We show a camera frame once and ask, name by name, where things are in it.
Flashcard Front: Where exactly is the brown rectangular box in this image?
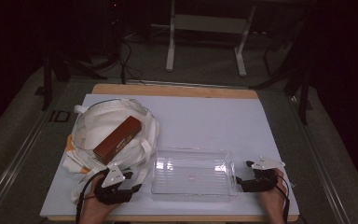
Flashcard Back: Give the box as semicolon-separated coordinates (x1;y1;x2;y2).
92;115;144;166

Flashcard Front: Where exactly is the person's left hand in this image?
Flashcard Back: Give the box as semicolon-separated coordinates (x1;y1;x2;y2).
80;193;119;224

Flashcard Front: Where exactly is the black floor cable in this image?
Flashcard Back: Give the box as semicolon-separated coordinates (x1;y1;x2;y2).
117;18;147;86

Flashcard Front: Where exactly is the clear plastic tray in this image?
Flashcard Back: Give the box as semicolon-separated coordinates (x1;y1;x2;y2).
150;147;239;198

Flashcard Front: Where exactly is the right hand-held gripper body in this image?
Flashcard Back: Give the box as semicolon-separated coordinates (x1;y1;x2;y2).
243;156;286;193

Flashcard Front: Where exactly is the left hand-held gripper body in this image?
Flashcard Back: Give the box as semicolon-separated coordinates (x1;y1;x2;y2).
93;163;134;205

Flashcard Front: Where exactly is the white metal stand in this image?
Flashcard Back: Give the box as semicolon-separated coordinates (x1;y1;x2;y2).
165;0;258;78

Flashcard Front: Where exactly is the black floor bracket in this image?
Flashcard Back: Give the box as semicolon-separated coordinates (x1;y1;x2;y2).
48;109;72;123

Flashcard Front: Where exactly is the white cloth bag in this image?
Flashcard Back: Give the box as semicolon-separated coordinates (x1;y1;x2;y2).
62;98;161;205

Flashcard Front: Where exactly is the white table mat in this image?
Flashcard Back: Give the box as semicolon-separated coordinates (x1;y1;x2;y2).
39;93;300;218

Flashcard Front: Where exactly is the black metal stand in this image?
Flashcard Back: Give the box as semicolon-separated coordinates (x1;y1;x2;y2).
249;40;313;126
41;46;109;112

